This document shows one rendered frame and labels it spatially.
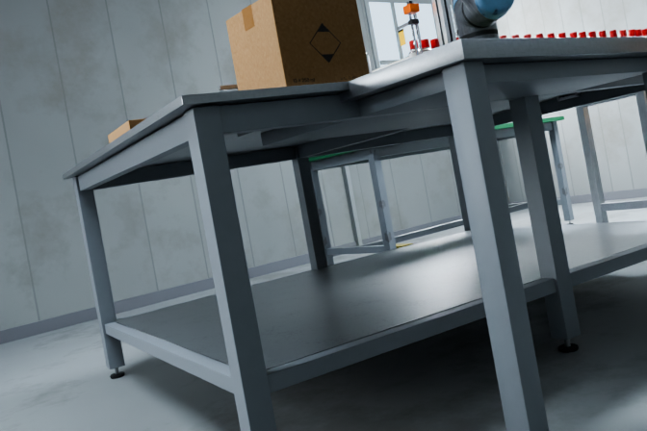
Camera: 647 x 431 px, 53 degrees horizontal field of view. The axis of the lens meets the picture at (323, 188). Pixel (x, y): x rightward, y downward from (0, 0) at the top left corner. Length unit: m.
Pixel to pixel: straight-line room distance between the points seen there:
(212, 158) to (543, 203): 1.00
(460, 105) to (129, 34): 3.90
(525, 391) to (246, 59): 1.12
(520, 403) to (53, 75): 3.94
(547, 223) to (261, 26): 0.98
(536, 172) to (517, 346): 0.73
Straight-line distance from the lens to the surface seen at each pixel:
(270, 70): 1.78
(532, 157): 1.97
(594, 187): 3.44
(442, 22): 2.47
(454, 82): 1.34
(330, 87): 1.52
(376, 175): 3.72
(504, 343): 1.38
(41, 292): 4.59
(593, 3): 6.67
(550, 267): 2.01
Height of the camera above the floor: 0.60
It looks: level
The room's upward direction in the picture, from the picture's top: 10 degrees counter-clockwise
